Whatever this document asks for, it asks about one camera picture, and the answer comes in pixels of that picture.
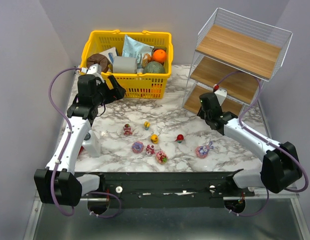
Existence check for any yellow blue small figure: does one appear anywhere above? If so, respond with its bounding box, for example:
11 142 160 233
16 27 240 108
144 121 150 130

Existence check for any purple bunny pink cake figure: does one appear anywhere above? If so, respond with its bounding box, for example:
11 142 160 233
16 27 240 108
131 141 144 154

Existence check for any light blue snack bag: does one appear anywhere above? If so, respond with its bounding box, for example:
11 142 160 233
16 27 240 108
122 35 154 69

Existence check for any pink bear donut figure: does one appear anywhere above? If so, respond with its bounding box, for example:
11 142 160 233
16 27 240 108
156 151 168 165

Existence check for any green melon toy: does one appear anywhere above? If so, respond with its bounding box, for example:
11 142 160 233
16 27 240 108
143 61 165 74

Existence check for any bread in netted pack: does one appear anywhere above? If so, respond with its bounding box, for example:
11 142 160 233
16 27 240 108
141 53 152 68

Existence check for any white blue carton box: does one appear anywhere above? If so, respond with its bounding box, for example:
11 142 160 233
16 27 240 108
100 47 118 64

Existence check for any white bottle grey cap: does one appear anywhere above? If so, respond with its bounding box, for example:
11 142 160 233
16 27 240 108
82 129 101 158

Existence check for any brown chocolate donut toy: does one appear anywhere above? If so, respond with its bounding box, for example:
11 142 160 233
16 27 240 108
86 53 110 73

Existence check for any yellow duck figure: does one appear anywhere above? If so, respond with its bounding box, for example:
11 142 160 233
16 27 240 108
150 134 159 144

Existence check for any orange fruit toy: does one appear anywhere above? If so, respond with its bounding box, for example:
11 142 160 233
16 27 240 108
152 49 167 64

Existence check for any yellow plastic shopping basket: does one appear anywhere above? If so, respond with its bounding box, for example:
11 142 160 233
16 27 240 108
80 29 174 99

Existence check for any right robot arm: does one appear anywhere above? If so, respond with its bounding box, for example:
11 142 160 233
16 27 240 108
198 92 303 194

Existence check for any pink bear strawberry figure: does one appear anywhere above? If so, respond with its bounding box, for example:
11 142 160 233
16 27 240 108
146 144 155 156

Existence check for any red haired mermaid figure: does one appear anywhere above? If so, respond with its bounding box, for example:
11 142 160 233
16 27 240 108
175 134 184 144

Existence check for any pink strawberry cake figure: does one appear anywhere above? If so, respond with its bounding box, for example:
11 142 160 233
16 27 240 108
123 123 133 136

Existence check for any white wire wooden shelf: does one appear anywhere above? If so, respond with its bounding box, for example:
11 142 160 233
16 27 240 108
182 7 293 126

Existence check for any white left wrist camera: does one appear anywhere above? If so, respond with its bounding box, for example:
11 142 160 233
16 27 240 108
80 64 102 78

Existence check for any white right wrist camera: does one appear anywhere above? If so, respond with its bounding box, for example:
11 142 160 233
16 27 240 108
213 84 227 105

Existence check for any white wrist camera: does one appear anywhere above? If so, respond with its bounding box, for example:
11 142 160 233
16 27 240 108
80 64 102 78
213 84 227 105

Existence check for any grey paper roll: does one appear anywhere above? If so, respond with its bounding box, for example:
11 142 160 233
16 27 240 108
113 56 137 74

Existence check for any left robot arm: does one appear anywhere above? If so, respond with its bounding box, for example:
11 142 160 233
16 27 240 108
34 74 126 207

